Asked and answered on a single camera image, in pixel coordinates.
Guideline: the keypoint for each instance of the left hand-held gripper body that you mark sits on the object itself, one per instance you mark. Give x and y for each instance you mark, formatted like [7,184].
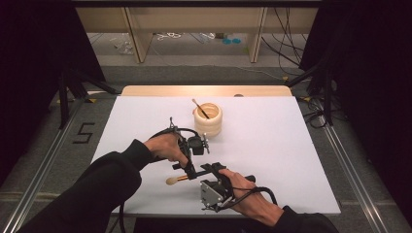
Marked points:
[196,145]

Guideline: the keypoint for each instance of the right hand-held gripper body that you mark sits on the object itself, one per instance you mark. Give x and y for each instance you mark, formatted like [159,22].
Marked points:
[213,194]

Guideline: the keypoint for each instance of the round makeup brush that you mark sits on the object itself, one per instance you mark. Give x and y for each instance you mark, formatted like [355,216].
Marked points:
[173,180]

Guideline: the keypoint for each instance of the cream ribbed brush holder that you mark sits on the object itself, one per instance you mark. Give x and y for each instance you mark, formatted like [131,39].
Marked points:
[209,124]

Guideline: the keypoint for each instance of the wooden stick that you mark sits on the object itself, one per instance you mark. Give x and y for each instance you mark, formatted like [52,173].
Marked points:
[201,110]

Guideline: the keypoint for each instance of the person's left hand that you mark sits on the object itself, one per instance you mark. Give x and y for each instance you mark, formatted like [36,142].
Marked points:
[165,147]

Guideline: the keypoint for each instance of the person's right hand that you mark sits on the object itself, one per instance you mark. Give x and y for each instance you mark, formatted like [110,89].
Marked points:
[251,200]

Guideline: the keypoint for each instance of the white table board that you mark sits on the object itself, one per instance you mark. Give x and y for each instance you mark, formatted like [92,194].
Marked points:
[268,152]

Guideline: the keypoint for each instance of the light wooden table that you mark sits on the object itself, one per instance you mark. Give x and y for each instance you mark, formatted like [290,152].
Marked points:
[181,90]

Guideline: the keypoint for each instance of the blue round lid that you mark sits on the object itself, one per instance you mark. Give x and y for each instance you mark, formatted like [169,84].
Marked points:
[227,41]
[236,41]

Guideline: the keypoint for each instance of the green small box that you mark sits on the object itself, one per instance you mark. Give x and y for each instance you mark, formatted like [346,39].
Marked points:
[220,35]

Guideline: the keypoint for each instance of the clear plastic bag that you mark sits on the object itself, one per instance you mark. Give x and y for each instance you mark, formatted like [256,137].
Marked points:
[122,43]

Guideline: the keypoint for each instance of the light wooden cabinet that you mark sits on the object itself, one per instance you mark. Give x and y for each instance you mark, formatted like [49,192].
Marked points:
[200,19]

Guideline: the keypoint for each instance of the black tripod stand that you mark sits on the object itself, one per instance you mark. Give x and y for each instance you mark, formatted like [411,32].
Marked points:
[66,93]
[325,93]

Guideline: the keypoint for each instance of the black curtain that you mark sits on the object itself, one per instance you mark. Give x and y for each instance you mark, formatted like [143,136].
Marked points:
[35,64]
[372,81]

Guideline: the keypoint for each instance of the metal floor rail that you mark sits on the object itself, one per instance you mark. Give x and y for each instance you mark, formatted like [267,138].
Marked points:
[353,174]
[42,174]

